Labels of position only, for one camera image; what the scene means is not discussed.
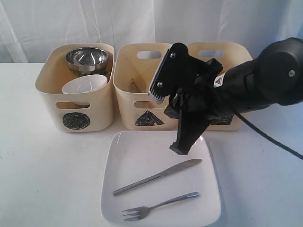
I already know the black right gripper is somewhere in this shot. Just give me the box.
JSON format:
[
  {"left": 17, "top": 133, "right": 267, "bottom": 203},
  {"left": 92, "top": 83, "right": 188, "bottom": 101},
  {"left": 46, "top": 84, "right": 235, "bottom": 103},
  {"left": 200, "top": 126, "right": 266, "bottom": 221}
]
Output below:
[{"left": 164, "top": 59, "right": 234, "bottom": 155}]

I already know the stainless steel knife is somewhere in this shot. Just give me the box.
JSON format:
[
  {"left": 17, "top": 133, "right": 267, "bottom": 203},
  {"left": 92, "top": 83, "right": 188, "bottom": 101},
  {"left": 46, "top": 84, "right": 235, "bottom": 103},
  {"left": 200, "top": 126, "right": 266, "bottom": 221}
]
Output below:
[{"left": 113, "top": 158, "right": 202, "bottom": 197}]

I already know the white plastic bowl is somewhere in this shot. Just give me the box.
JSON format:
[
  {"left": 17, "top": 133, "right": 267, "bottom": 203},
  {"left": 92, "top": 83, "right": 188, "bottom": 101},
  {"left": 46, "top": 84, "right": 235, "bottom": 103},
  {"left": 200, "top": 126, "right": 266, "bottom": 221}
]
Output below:
[{"left": 62, "top": 74, "right": 107, "bottom": 94}]

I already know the small stainless steel fork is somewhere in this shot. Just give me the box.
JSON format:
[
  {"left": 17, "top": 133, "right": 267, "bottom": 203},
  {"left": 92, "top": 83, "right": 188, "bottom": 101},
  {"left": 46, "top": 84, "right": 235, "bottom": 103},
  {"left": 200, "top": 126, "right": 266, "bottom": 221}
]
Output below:
[{"left": 122, "top": 192, "right": 200, "bottom": 221}]

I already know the stainless steel bowl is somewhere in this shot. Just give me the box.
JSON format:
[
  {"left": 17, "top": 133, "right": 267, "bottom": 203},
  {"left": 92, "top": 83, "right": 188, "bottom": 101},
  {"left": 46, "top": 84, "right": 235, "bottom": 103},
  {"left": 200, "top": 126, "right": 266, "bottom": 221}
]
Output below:
[{"left": 65, "top": 47, "right": 109, "bottom": 73}]

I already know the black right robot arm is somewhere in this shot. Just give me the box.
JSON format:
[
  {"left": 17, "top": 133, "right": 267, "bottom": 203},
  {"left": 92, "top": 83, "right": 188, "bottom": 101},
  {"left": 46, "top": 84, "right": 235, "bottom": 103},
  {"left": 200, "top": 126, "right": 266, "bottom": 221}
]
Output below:
[{"left": 155, "top": 38, "right": 303, "bottom": 155}]

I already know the white square plate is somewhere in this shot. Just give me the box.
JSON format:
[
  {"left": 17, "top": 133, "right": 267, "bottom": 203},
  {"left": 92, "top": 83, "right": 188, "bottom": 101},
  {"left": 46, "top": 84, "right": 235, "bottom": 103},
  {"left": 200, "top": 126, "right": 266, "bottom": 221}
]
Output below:
[{"left": 101, "top": 131, "right": 221, "bottom": 227}]

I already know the cream bin with triangle mark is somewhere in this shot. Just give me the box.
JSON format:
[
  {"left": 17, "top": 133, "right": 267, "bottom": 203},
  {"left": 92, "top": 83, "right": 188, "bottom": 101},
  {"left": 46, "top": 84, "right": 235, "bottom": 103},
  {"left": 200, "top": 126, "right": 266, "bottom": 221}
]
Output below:
[{"left": 113, "top": 43, "right": 178, "bottom": 131}]

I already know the cream bin with square mark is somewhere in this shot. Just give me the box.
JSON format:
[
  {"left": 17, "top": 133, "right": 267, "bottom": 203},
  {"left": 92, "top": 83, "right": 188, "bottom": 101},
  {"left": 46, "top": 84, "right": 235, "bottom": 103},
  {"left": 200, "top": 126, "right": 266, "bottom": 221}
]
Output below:
[{"left": 188, "top": 42, "right": 252, "bottom": 131}]

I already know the cream bin with circle mark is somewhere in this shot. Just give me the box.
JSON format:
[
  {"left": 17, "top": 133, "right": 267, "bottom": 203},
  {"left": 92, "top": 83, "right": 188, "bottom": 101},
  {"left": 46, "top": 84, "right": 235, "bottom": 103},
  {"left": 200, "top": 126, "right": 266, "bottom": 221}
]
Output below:
[{"left": 35, "top": 43, "right": 115, "bottom": 133}]

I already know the white backdrop curtain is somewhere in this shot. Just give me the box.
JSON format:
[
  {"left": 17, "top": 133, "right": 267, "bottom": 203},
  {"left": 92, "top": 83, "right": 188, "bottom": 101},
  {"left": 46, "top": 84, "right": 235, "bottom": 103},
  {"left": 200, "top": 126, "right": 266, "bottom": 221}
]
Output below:
[{"left": 0, "top": 0, "right": 303, "bottom": 63}]

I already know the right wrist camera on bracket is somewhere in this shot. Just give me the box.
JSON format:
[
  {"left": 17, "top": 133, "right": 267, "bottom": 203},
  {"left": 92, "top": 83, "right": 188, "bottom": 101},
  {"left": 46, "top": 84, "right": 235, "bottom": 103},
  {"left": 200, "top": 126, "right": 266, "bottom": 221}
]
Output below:
[{"left": 148, "top": 43, "right": 210, "bottom": 104}]

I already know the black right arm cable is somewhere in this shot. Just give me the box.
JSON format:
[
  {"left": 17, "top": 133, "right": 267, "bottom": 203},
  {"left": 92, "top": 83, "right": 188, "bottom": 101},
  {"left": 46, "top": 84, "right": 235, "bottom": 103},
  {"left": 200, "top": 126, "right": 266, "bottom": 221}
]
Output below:
[{"left": 233, "top": 111, "right": 303, "bottom": 160}]

